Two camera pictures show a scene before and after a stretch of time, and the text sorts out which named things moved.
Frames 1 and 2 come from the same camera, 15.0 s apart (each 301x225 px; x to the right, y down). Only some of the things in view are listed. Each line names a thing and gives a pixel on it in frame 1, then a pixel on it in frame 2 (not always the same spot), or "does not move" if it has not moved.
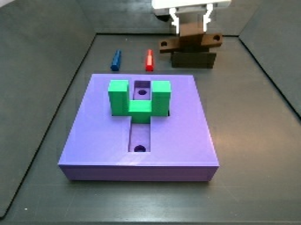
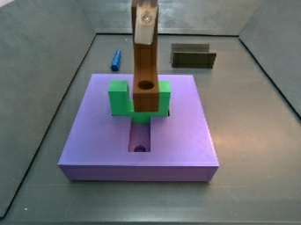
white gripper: (172, 4) → (145, 20)
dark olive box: (193, 60) does not move
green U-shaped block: (141, 110) does not move
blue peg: (116, 61) does not move
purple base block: (112, 149) does not move
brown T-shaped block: (192, 40) → (145, 70)
